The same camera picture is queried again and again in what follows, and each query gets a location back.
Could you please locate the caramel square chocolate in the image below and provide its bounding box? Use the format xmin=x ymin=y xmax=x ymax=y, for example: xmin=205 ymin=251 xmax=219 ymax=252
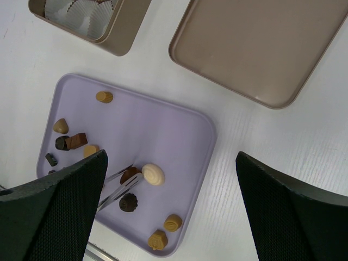
xmin=83 ymin=145 xmax=100 ymax=158

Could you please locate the dark round shiny chocolate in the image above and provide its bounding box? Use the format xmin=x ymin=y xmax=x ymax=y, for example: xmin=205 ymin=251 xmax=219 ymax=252
xmin=55 ymin=135 xmax=70 ymax=151

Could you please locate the brown tin box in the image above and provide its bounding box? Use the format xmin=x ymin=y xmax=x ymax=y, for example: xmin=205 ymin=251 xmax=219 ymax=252
xmin=28 ymin=1 xmax=151 ymax=57

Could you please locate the dark rose chocolate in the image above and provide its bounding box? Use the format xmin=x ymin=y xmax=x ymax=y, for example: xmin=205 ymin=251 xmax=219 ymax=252
xmin=119 ymin=193 xmax=138 ymax=213

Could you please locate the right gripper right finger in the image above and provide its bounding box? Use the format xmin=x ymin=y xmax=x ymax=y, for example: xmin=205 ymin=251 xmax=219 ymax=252
xmin=235 ymin=152 xmax=347 ymax=260

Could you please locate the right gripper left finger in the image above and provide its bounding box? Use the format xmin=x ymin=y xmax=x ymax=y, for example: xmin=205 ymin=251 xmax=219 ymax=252
xmin=1 ymin=150 xmax=108 ymax=260

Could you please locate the caramel hexagon chocolate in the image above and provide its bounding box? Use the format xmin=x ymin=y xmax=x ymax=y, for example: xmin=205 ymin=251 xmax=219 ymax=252
xmin=147 ymin=229 xmax=168 ymax=251

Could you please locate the white swirl oval chocolate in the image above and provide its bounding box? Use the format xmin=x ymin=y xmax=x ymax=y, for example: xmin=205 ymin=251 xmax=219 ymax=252
xmin=142 ymin=163 xmax=165 ymax=186

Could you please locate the brown tin lid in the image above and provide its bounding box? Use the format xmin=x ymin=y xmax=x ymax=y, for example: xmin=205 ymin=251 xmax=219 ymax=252
xmin=169 ymin=1 xmax=347 ymax=109

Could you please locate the purple plastic tray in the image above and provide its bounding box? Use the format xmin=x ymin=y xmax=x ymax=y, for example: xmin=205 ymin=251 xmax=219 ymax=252
xmin=36 ymin=74 xmax=217 ymax=258

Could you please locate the caramel round chocolate top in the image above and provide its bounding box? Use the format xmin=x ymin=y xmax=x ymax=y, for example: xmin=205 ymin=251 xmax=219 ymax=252
xmin=95 ymin=91 xmax=114 ymax=104

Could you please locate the brown rectangular chocolate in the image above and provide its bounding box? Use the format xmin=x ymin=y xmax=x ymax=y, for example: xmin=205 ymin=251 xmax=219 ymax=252
xmin=66 ymin=133 xmax=88 ymax=150

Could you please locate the dark flat bar chocolate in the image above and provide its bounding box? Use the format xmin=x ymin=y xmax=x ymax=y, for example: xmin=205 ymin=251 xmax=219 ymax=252
xmin=45 ymin=153 xmax=58 ymax=166

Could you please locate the caramel leaf round chocolate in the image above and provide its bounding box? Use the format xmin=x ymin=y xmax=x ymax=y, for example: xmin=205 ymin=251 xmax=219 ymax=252
xmin=163 ymin=214 xmax=183 ymax=232

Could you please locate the brown ribbed chocolate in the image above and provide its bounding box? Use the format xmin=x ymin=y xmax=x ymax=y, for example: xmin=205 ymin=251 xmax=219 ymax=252
xmin=120 ymin=167 xmax=141 ymax=184

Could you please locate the tan heart chocolate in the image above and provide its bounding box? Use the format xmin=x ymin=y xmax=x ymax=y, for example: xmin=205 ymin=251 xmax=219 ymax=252
xmin=53 ymin=118 xmax=69 ymax=134

